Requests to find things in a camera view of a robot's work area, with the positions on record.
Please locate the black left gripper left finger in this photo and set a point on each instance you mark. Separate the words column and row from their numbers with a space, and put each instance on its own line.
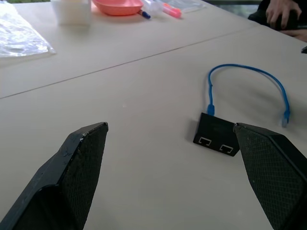
column 72, row 177

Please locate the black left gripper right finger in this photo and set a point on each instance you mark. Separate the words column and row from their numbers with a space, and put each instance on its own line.
column 271, row 172

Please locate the black ethernet adapter box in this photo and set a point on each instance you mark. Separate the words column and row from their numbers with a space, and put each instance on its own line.
column 216, row 133

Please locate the bystander bare hand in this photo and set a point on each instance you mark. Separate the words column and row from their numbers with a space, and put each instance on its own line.
column 281, row 13

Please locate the black object at table edge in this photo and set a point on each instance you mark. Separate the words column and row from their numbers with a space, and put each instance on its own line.
column 304, row 49

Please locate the clear crumpled plastic bag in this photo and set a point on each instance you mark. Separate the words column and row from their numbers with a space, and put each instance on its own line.
column 19, row 33

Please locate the bystander dark clothing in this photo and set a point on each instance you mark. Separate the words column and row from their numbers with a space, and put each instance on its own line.
column 257, row 14

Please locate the white plastic container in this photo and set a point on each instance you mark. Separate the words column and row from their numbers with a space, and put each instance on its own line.
column 73, row 12

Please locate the pink plastic bowl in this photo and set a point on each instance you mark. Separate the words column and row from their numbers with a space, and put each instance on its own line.
column 118, row 6

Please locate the blue capped marker pen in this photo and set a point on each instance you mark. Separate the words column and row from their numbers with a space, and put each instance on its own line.
column 145, row 14

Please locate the clear plastic pouch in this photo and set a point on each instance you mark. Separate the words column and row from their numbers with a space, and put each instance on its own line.
column 184, row 5

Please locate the clear plastic syringe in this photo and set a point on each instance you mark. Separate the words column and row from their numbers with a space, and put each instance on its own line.
column 153, row 7

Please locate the pink highlighter pen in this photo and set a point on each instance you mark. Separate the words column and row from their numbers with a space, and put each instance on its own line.
column 172, row 11

